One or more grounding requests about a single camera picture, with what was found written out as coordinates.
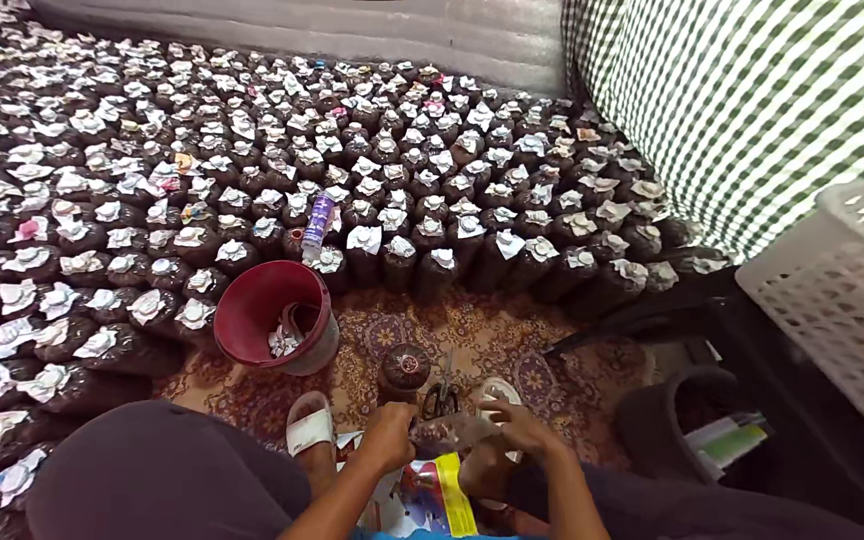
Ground person's right hand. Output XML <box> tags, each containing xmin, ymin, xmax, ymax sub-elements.
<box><xmin>477</xmin><ymin>398</ymin><xmax>567</xmax><ymax>460</ymax></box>

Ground person's left hand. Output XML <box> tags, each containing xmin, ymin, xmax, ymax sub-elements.
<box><xmin>359</xmin><ymin>401</ymin><xmax>420</xmax><ymax>476</ymax></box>

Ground clear plastic bag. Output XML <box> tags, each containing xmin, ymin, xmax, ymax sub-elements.
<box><xmin>408</xmin><ymin>412</ymin><xmax>504</xmax><ymax>460</ymax></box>

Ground person's right forearm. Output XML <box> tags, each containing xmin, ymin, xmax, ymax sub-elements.
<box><xmin>543</xmin><ymin>441</ymin><xmax>612</xmax><ymax>540</ymax></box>

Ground person's left forearm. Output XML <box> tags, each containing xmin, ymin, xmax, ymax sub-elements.
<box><xmin>277</xmin><ymin>453</ymin><xmax>397</xmax><ymax>540</ymax></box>

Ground brown floral mat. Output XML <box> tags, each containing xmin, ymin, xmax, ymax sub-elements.
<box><xmin>151</xmin><ymin>288</ymin><xmax>660</xmax><ymax>469</ymax></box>

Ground white printed paper sheet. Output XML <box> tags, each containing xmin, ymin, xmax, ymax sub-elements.
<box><xmin>335</xmin><ymin>430</ymin><xmax>433</xmax><ymax>537</ymax></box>

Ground yellow blue printed packet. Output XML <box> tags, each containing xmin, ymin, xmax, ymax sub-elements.
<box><xmin>399</xmin><ymin>452</ymin><xmax>479</xmax><ymax>539</ymax></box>

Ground pile of paper scraps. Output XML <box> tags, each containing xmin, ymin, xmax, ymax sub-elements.
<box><xmin>267</xmin><ymin>302</ymin><xmax>318</xmax><ymax>359</ymax></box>

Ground black bucket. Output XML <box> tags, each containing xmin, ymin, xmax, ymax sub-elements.
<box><xmin>615</xmin><ymin>364</ymin><xmax>763</xmax><ymax>486</ymax></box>

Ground red bucket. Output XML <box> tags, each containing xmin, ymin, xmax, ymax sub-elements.
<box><xmin>213</xmin><ymin>260</ymin><xmax>341</xmax><ymax>378</ymax></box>

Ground green white packet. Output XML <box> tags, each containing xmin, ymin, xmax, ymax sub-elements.
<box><xmin>682</xmin><ymin>412</ymin><xmax>771</xmax><ymax>481</ymax></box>

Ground person's legs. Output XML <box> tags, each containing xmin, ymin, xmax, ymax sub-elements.
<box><xmin>25</xmin><ymin>375</ymin><xmax>864</xmax><ymax>540</ymax></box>

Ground black bench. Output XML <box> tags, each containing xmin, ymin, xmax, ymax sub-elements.
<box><xmin>548</xmin><ymin>262</ymin><xmax>864</xmax><ymax>520</ymax></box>

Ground rows of paper-capped dark bags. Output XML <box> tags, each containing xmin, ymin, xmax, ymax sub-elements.
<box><xmin>0</xmin><ymin>0</ymin><xmax>733</xmax><ymax>540</ymax></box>

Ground white perforated plastic crate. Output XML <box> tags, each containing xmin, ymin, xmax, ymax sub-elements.
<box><xmin>735</xmin><ymin>175</ymin><xmax>864</xmax><ymax>465</ymax></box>

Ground grey plastic sheet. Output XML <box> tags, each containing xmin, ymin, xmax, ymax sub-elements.
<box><xmin>27</xmin><ymin>0</ymin><xmax>572</xmax><ymax>100</ymax></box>

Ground green white checkered net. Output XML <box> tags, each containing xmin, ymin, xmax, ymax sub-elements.
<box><xmin>561</xmin><ymin>0</ymin><xmax>864</xmax><ymax>264</ymax></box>

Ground black-handled scissors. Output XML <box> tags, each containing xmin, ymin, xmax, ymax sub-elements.
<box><xmin>421</xmin><ymin>348</ymin><xmax>462</xmax><ymax>421</ymax></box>

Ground dark bag with red ring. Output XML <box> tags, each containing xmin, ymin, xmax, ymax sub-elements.
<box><xmin>377</xmin><ymin>343</ymin><xmax>432</xmax><ymax>411</ymax></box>

